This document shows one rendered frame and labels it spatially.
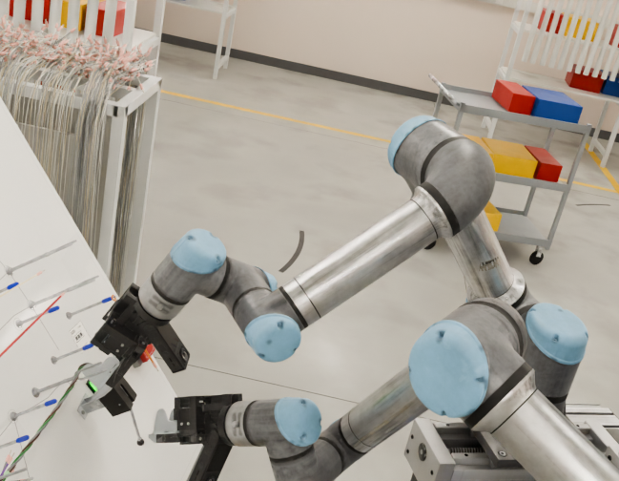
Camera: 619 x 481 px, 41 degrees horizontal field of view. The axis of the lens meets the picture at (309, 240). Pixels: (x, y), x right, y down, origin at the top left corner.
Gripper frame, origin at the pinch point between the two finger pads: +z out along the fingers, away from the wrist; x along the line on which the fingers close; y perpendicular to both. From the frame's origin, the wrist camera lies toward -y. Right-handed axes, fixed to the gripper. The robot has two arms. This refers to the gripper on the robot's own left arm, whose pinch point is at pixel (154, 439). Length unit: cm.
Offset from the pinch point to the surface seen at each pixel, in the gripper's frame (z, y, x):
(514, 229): 93, 119, -413
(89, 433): 6.4, 1.7, 9.7
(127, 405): -1.6, 6.2, 7.9
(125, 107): 32, 79, -21
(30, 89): 50, 84, -7
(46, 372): 6.8, 12.3, 18.7
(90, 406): 5.5, 6.5, 10.3
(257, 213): 218, 134, -296
